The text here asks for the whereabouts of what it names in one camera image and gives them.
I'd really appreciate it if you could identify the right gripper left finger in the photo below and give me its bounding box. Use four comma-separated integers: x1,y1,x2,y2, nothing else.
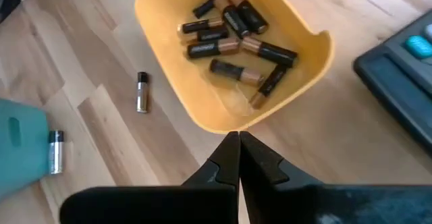
59,131,242,224

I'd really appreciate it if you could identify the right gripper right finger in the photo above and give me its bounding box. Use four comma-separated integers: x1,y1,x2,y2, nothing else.
238,131,432,224

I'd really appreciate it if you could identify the copper black battery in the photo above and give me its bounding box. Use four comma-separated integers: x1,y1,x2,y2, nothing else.
249,63,290,110
178,17,225,35
178,26,230,45
209,58,266,86
186,36,241,59
228,0,270,35
192,0,219,20
240,36,298,68
213,0,251,39

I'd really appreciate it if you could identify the silver battery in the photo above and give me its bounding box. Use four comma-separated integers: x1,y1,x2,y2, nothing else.
136,71,149,114
47,130,65,175

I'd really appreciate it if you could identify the yellow plastic bin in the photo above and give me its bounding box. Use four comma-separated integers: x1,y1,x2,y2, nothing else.
134,0,335,134

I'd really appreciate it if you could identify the green plastic bin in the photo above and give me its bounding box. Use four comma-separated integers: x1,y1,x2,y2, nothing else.
0,97,51,201

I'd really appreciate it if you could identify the dark blue calculator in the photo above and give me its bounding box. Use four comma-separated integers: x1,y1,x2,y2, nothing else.
352,9,432,154

